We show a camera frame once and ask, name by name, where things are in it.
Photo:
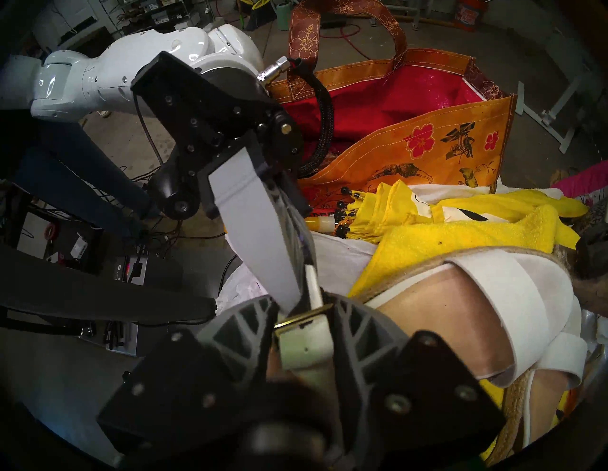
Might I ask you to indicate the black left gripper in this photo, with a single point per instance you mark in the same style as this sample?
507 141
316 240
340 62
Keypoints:
213 114

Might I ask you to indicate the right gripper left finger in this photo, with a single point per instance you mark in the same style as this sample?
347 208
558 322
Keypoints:
237 339

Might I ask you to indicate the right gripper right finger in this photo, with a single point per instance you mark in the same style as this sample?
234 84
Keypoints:
365 346

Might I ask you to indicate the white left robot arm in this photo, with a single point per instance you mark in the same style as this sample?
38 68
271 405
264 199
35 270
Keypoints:
118 71

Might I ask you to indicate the white red-logo plastic bag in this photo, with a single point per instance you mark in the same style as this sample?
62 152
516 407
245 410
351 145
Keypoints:
332 266

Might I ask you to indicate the yellow folding umbrella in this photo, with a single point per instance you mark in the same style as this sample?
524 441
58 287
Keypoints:
380 209
513 204

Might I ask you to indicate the grey electronics box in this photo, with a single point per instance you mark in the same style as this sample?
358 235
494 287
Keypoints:
128 270

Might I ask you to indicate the yellow terry towel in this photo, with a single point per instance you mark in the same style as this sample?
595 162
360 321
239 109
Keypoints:
451 242

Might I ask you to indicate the red orange floral tote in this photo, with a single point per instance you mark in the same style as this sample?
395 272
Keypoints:
403 99

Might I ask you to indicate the green watering can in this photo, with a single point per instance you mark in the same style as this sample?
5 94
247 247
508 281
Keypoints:
284 12

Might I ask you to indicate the wooden cross caster dolly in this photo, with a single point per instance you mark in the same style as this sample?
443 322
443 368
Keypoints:
591 270

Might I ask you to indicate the pink pillow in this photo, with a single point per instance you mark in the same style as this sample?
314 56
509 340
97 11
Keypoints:
584 183

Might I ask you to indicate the orange plastic bucket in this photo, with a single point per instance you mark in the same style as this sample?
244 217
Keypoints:
469 14

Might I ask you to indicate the white overbed table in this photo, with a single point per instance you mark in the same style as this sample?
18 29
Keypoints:
551 114

